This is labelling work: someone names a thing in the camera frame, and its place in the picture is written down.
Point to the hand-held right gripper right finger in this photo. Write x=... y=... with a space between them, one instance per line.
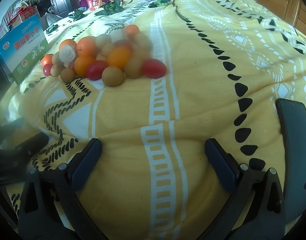
x=219 y=160

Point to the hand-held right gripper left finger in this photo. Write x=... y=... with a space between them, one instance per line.
x=86 y=160

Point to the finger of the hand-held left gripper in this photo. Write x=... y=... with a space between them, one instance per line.
x=34 y=142

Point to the single brown longan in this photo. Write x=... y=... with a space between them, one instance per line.
x=113 y=76

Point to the yellow patterned blanket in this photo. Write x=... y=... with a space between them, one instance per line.
x=205 y=92

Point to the black box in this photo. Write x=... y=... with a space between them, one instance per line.
x=0 y=70

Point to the orange tangerine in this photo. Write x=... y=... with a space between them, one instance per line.
x=67 y=43
x=86 y=46
x=132 y=30
x=46 y=59

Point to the yellow cherry tomato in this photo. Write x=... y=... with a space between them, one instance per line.
x=119 y=58
x=84 y=65

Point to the peeled white fruit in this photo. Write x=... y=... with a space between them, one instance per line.
x=116 y=35
x=67 y=53

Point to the blue and green cardboard box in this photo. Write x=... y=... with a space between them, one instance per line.
x=23 y=47

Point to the pile of longans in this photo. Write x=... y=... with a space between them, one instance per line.
x=133 y=67

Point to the red gift box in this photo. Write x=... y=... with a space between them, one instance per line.
x=23 y=16

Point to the red snack box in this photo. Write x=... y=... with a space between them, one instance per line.
x=95 y=3

